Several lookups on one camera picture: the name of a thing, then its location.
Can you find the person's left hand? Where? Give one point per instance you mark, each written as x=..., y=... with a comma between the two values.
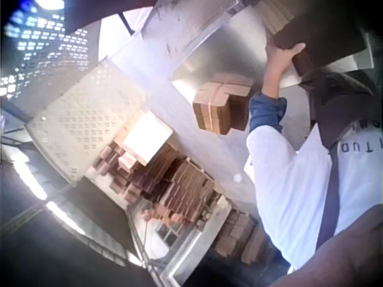
x=278, y=61

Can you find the stack of brown cardboard sheets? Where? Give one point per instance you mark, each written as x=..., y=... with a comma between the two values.
x=323, y=33

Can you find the stainless steel work table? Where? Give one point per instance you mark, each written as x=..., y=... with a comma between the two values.
x=227, y=48

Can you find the white paper scrap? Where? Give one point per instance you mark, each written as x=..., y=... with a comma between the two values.
x=237, y=177

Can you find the heap of stacked cardboard bundles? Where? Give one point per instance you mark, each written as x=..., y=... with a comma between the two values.
x=179, y=185

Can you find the white perforated metal panel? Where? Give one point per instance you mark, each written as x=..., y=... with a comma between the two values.
x=86, y=119

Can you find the dark perforated metal panel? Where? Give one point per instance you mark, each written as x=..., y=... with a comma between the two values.
x=51, y=51

